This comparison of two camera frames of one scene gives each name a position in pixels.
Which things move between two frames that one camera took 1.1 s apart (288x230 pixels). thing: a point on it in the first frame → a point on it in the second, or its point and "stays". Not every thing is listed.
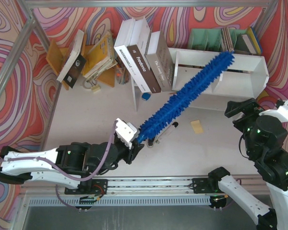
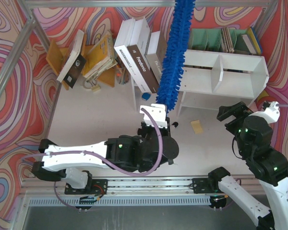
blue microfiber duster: x=202 y=79 → x=174 y=55
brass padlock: x=92 y=84 stays
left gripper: x=135 y=148 → x=170 y=123
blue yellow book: x=255 y=40 stays
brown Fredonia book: x=138 y=44 stays
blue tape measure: x=146 y=96 stays
